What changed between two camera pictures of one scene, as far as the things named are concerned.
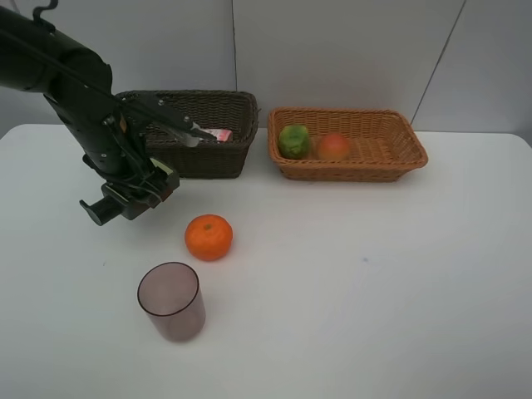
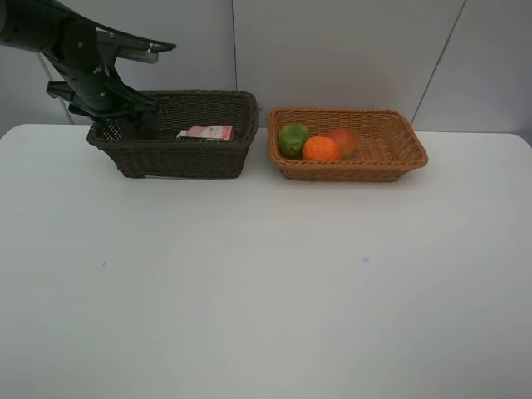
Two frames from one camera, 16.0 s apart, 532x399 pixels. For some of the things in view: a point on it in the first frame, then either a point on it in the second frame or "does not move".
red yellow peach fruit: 334,146 → 347,142
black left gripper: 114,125 → 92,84
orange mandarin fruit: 209,237 → 321,148
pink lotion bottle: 222,135 does not move
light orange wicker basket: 383,144 does not move
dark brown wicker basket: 225,110 does not move
